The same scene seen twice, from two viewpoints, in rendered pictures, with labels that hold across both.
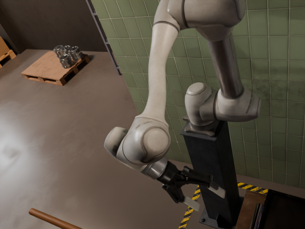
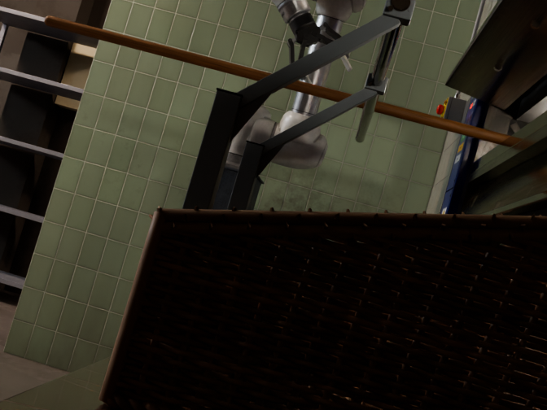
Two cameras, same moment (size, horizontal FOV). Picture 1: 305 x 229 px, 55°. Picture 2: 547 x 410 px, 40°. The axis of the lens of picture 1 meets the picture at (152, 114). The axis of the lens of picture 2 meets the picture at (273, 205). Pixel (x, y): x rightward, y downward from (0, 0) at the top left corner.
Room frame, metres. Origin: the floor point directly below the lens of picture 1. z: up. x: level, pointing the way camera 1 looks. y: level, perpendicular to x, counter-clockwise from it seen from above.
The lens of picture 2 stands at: (-1.24, 1.31, 0.72)
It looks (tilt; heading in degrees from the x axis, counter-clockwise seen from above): 4 degrees up; 324
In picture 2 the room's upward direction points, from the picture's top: 16 degrees clockwise
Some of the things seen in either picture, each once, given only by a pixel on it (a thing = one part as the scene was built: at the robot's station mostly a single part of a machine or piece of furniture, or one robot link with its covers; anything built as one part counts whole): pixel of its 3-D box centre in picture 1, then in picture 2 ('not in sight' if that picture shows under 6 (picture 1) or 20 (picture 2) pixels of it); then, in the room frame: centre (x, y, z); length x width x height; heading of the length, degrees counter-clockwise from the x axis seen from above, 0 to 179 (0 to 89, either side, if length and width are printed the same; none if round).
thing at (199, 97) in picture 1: (201, 102); (249, 131); (1.22, -0.27, 1.17); 0.18 x 0.16 x 0.22; 52
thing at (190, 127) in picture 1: (200, 119); (231, 163); (1.24, -0.25, 1.03); 0.22 x 0.18 x 0.06; 47
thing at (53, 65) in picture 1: (52, 62); not in sight; (4.72, 1.26, 0.15); 1.07 x 0.75 x 0.30; 47
